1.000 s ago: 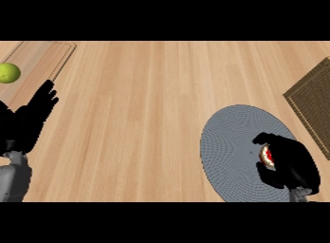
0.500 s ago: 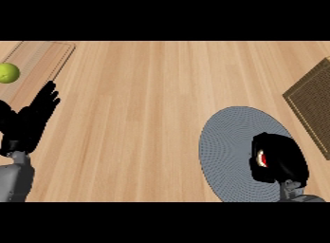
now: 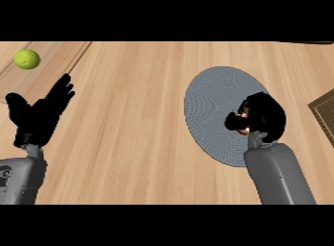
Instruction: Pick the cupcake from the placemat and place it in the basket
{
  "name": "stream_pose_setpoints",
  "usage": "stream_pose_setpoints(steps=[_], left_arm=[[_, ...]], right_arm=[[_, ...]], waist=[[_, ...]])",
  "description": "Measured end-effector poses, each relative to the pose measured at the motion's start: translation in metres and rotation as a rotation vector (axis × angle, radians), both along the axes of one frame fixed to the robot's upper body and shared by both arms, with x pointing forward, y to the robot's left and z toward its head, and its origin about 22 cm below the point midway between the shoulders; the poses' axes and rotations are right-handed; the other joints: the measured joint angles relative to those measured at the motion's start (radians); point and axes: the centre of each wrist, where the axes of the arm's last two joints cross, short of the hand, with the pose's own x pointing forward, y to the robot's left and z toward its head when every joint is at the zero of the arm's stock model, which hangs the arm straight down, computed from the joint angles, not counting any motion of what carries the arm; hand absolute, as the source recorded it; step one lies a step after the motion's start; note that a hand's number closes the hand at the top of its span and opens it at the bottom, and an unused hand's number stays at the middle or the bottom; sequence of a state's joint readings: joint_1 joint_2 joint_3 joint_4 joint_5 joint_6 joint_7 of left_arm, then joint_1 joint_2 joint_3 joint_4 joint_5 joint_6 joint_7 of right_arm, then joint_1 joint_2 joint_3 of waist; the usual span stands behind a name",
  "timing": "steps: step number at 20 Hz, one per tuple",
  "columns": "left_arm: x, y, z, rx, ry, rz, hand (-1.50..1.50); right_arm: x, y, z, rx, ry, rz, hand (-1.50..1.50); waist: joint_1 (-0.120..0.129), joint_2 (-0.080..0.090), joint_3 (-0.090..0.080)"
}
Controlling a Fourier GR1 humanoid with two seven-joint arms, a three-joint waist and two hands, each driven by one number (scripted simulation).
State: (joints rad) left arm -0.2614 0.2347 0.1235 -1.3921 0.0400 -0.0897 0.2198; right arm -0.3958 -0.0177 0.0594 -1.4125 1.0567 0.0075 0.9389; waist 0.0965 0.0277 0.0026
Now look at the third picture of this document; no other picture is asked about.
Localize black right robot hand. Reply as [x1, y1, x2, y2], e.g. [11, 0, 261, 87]
[224, 91, 288, 144]

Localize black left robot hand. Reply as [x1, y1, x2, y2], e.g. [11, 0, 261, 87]
[5, 73, 77, 149]

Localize red and white cupcake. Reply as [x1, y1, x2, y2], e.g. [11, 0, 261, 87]
[238, 108, 252, 136]

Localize round grey woven placemat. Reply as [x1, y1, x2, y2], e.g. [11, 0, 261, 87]
[183, 65, 273, 168]

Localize pale wooden cutting board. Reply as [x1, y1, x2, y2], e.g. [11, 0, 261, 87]
[0, 41, 93, 105]

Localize green lime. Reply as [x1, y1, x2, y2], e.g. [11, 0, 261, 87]
[14, 49, 43, 70]

